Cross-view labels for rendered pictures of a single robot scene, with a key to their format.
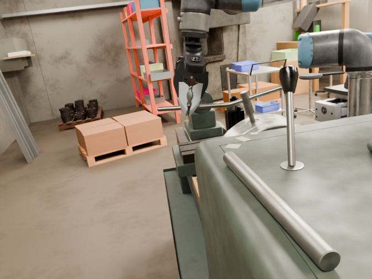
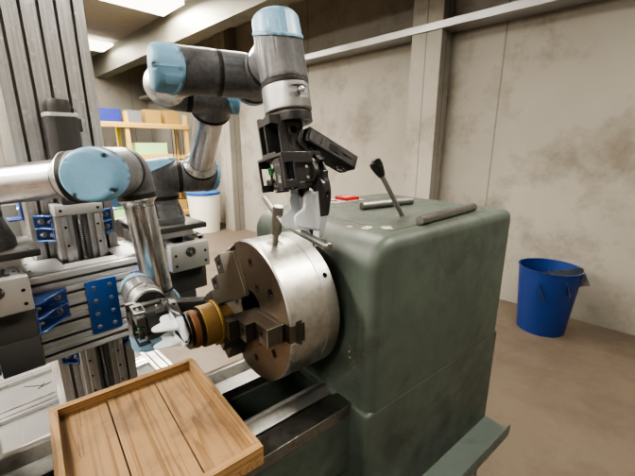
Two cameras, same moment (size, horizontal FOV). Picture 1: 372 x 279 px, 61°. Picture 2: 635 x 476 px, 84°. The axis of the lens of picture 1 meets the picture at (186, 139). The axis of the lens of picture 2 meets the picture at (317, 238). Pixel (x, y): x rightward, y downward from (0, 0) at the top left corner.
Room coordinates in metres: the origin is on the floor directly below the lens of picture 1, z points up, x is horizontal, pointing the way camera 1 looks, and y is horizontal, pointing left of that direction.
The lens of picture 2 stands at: (1.15, 0.46, 1.43)
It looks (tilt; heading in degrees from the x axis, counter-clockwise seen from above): 15 degrees down; 236
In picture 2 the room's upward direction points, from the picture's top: straight up
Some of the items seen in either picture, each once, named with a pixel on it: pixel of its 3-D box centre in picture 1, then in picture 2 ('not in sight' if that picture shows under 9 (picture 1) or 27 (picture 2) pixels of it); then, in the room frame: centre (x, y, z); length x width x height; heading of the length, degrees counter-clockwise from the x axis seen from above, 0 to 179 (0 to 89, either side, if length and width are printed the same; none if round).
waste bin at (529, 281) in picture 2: not in sight; (548, 296); (-1.82, -0.67, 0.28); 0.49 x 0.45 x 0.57; 105
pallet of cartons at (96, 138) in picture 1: (119, 135); not in sight; (4.54, 0.96, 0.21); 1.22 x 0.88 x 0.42; 109
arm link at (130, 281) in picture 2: not in sight; (140, 292); (1.06, -0.47, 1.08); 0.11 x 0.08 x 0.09; 94
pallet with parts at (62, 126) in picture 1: (81, 110); not in sight; (6.84, 2.17, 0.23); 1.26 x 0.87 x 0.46; 12
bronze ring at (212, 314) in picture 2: not in sight; (208, 324); (0.97, -0.21, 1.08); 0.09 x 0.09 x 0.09; 5
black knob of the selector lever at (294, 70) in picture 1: (289, 79); (376, 167); (0.54, -0.19, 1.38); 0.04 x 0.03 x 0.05; 5
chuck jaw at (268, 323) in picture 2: not in sight; (262, 328); (0.89, -0.12, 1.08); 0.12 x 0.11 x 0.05; 95
